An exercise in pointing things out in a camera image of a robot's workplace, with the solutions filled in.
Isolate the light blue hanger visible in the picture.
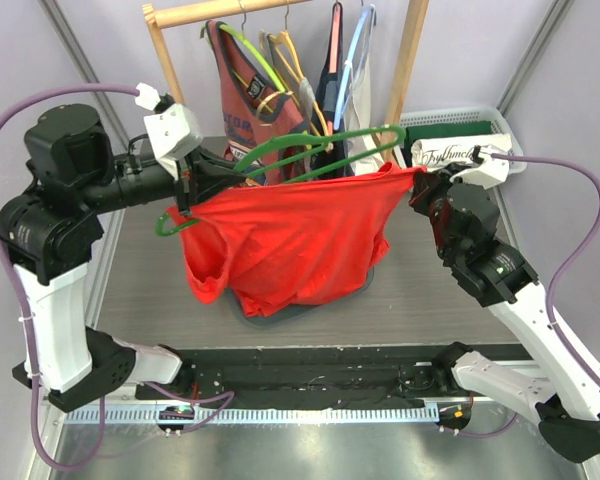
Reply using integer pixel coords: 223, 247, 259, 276
333, 4, 376, 131

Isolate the yellow wooden hanger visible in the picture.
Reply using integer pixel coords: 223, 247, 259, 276
265, 0, 335, 151

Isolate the navy tank top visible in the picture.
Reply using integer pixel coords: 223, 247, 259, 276
310, 1, 347, 170

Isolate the white plastic basket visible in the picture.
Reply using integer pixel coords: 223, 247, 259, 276
399, 106, 523, 156

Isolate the white slotted cable duct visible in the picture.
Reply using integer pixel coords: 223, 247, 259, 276
62, 405, 440, 425

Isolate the grey tank top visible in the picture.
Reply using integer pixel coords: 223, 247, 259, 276
257, 28, 326, 184

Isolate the rust red printed tank top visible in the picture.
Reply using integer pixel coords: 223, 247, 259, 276
204, 19, 309, 166

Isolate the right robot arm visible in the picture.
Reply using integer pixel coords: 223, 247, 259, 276
409, 171, 600, 463

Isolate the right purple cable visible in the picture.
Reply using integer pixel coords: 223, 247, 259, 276
479, 153, 600, 461

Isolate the dark green hanger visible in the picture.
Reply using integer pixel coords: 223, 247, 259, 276
154, 124, 407, 238

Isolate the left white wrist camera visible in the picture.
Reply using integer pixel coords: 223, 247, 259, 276
144, 104, 203, 180

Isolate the white tank top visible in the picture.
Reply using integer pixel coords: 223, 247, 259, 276
343, 9, 386, 176

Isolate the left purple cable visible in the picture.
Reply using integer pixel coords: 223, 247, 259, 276
0, 83, 236, 471

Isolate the pink hanger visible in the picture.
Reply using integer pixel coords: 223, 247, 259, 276
327, 1, 342, 133

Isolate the lime green hanger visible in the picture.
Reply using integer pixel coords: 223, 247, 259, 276
217, 22, 314, 151

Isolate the wooden clothes rack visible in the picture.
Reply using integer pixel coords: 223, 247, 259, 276
141, 0, 431, 166

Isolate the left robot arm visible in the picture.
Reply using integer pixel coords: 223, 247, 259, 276
0, 104, 244, 413

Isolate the green folded cloth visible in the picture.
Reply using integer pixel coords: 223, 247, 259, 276
401, 121, 492, 157

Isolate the purple cable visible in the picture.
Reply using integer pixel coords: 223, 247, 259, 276
479, 153, 600, 461
0, 83, 236, 471

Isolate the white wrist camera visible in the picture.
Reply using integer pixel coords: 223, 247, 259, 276
450, 145, 510, 190
144, 104, 203, 180

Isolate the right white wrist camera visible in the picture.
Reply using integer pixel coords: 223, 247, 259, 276
450, 145, 510, 190

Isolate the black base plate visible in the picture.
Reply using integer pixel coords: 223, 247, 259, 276
134, 343, 531, 409

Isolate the white printed folded cloth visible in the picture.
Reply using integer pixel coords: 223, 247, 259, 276
411, 133, 513, 171

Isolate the grey plastic basin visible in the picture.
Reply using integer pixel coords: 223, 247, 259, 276
224, 267, 375, 330

